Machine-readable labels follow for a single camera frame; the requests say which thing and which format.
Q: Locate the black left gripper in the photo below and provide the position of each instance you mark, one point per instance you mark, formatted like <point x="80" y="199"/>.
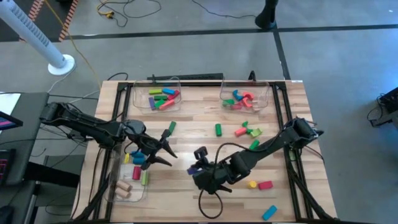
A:
<point x="149" y="146"/>

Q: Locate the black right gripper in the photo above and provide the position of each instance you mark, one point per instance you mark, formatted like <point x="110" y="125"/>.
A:
<point x="214" y="179"/>

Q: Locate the indigo wooden block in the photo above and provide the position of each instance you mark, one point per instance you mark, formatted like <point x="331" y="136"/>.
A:
<point x="191" y="170"/>
<point x="152" y="103"/>

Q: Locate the blue wooden cylinder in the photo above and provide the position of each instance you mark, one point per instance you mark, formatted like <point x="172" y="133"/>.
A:
<point x="136" y="154"/>
<point x="139" y="160"/>

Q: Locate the yellow-green wooden cylinder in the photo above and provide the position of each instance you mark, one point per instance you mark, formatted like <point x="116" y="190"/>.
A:
<point x="144" y="178"/>

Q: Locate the red wooden cylinder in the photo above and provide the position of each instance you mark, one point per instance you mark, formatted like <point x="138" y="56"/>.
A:
<point x="136" y="173"/>

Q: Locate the yellow wooden cylinder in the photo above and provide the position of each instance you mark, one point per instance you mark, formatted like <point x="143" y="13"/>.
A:
<point x="252" y="184"/>

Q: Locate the green wooden cylinder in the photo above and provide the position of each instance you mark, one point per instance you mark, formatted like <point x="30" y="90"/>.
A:
<point x="218" y="129"/>
<point x="254" y="144"/>

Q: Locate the natural wooden cylinder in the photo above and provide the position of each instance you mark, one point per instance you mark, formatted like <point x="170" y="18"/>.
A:
<point x="124" y="186"/>
<point x="122" y="193"/>

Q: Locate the red wooden block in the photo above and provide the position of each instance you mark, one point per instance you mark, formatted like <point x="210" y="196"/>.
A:
<point x="175" y="95"/>
<point x="265" y="185"/>

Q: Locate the red wooden plank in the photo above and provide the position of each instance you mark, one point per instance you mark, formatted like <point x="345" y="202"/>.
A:
<point x="167" y="104"/>

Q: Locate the thick green wooden block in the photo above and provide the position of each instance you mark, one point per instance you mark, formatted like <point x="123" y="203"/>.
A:
<point x="159" y="103"/>

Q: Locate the blue wooden plank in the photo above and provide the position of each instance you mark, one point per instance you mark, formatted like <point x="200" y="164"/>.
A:
<point x="168" y="91"/>

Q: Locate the lime green cylinder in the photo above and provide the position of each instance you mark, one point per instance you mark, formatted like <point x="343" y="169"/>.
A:
<point x="155" y="91"/>

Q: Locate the green wooden arch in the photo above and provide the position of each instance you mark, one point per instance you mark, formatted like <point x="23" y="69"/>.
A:
<point x="244" y="124"/>
<point x="228" y="102"/>

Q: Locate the natural wooden arch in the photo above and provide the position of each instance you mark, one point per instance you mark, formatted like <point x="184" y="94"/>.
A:
<point x="255" y="109"/>

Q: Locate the salmon wooden arch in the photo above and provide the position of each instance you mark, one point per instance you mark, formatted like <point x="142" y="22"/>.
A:
<point x="247" y="102"/>

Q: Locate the blue wooden arch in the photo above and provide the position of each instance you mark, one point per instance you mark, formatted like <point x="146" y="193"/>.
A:
<point x="237" y="95"/>

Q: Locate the red-orange wooden block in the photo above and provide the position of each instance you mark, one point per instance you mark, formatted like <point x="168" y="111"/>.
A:
<point x="248" y="95"/>

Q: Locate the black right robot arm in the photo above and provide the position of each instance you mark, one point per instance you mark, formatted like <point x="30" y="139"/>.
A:
<point x="273" y="143"/>

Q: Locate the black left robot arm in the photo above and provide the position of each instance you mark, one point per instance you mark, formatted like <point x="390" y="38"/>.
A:
<point x="87" y="124"/>

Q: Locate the clear plastic bin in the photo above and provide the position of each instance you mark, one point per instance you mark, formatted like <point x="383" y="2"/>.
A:
<point x="136" y="196"/>
<point x="143" y="87"/>
<point x="261" y="90"/>

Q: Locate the salmon wooden cylinder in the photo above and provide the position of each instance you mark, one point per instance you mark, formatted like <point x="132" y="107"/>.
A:
<point x="240" y="132"/>

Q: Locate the light green wooden block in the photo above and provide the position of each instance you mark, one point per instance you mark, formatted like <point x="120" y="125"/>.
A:
<point x="256" y="132"/>

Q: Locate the blue wooden block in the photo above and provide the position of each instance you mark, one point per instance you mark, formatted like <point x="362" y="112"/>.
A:
<point x="269" y="212"/>

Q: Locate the green sticker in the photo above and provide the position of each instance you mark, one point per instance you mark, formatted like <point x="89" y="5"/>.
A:
<point x="291" y="155"/>

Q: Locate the black bar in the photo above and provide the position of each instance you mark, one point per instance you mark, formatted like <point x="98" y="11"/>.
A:
<point x="186" y="76"/>

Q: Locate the black clamp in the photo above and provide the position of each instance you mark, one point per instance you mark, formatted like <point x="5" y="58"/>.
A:
<point x="252" y="76"/>

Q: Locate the black side desk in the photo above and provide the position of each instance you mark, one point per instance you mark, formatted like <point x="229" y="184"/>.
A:
<point x="28" y="130"/>

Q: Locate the black keyboard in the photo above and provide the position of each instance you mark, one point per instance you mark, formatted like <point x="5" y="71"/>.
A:
<point x="6" y="168"/>

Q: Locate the tablet with pink screen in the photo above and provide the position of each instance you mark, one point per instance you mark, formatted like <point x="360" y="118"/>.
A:
<point x="7" y="123"/>

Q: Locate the black mat with striped edge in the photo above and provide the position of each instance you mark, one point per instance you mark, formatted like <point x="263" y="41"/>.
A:
<point x="49" y="18"/>

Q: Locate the white tower fan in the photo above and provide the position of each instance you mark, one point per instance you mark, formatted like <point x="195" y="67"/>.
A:
<point x="28" y="29"/>

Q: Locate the black equipment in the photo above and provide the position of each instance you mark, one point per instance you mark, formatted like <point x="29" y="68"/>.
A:
<point x="388" y="105"/>

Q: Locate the black table frame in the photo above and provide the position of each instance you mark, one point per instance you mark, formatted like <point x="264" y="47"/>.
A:
<point x="277" y="93"/>

